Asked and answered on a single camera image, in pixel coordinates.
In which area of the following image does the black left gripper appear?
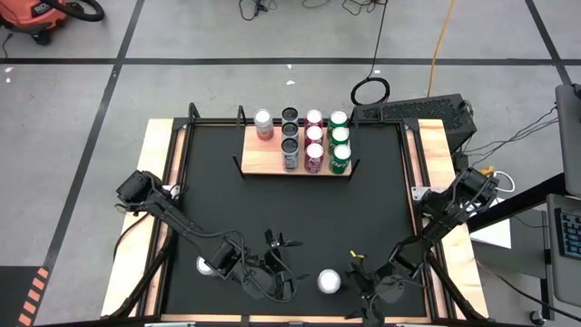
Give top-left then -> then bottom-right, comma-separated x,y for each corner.
225,228 -> 312,304

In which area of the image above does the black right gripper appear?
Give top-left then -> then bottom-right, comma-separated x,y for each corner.
344,259 -> 427,327

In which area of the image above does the pink and silver Spindrift can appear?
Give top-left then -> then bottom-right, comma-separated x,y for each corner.
195,255 -> 218,278
253,108 -> 275,142
316,268 -> 342,295

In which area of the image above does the tall silver Celsius can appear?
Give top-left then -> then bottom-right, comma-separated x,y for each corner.
281,137 -> 300,173
281,122 -> 300,142
281,106 -> 300,126

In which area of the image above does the green Sprite can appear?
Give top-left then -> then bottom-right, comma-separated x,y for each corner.
327,111 -> 350,131
329,144 -> 353,175
328,126 -> 351,146

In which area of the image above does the dark red soda can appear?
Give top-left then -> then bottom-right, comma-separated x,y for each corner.
305,125 -> 324,146

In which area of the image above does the red Coca-Cola Star Wars can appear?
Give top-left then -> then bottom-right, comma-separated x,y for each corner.
304,109 -> 324,129

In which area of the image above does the black table mat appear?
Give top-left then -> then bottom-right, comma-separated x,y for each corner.
162,123 -> 430,319

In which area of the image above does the wooden tray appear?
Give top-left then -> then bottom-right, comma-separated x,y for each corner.
231,124 -> 362,182

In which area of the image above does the white paper sheet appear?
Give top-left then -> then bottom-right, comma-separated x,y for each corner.
469,203 -> 513,250

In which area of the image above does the black stand beam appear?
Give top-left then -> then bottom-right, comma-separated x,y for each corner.
467,172 -> 568,233

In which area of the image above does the grey keyboard console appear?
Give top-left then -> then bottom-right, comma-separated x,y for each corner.
546,193 -> 581,308

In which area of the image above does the flat computer monitor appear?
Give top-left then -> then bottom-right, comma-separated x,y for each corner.
554,83 -> 581,199

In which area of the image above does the black mat with orange stripes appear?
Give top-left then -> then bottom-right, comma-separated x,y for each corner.
0,265 -> 51,327

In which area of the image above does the orange shop vacuum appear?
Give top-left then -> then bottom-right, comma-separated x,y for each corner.
0,0 -> 69,46

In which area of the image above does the black hanging cable with coil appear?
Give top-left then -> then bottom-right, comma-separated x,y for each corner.
349,0 -> 392,108

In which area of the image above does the white power cable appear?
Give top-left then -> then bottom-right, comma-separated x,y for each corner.
494,170 -> 517,194

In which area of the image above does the thin black floor cable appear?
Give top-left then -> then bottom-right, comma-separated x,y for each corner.
235,0 -> 273,23

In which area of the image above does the yellow extension cable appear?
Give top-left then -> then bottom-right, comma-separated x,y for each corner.
426,0 -> 458,99

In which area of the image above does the black vacuum hose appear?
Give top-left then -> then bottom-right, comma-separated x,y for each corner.
43,0 -> 106,23

